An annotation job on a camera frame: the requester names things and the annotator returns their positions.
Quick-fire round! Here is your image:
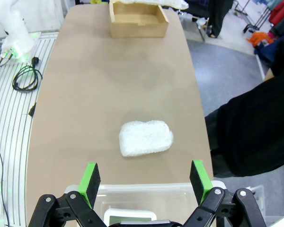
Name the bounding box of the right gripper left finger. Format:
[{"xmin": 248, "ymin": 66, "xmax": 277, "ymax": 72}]
[{"xmin": 27, "ymin": 162, "xmax": 103, "ymax": 227}]

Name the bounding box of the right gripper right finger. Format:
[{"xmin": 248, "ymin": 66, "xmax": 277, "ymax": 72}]
[{"xmin": 183, "ymin": 159, "xmax": 267, "ymax": 227}]

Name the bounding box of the chunky bubble-wrapped clock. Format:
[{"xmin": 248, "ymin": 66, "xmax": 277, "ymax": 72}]
[{"xmin": 118, "ymin": 120, "xmax": 175, "ymax": 158}]

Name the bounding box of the long bubble-wrapped clock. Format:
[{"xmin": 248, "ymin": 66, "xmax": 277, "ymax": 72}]
[{"xmin": 119, "ymin": 0, "xmax": 190, "ymax": 11}]

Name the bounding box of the clear plastic container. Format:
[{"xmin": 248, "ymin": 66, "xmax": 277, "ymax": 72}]
[{"xmin": 64, "ymin": 180, "xmax": 228, "ymax": 227}]

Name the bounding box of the person in black shirt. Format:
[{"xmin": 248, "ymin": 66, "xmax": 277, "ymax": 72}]
[{"xmin": 204, "ymin": 40, "xmax": 284, "ymax": 178}]

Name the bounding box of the white ribbed floor platform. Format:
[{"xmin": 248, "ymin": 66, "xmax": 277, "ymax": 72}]
[{"xmin": 0, "ymin": 31, "xmax": 57, "ymax": 227}]

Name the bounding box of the black connector plug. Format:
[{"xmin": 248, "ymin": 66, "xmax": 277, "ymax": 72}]
[{"xmin": 28, "ymin": 102, "xmax": 37, "ymax": 117}]

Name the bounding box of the navy hanging garment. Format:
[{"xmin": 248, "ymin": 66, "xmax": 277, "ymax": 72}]
[{"xmin": 254, "ymin": 35, "xmax": 284, "ymax": 72}]

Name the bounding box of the orange cloth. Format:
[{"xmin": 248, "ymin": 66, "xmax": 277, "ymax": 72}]
[{"xmin": 246, "ymin": 31, "xmax": 275, "ymax": 47}]

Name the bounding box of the black metal clothes rack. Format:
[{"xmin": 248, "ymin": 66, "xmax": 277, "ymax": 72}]
[{"xmin": 234, "ymin": 0, "xmax": 275, "ymax": 34}]

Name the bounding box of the brown cardboard box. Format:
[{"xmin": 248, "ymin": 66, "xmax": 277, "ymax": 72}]
[{"xmin": 108, "ymin": 0, "xmax": 170, "ymax": 39}]

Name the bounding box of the long red hanging dress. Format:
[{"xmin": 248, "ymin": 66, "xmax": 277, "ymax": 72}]
[{"xmin": 269, "ymin": 0, "xmax": 284, "ymax": 26}]

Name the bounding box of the coiled black power cable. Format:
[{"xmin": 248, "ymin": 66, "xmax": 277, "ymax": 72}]
[{"xmin": 12, "ymin": 56, "xmax": 44, "ymax": 92}]

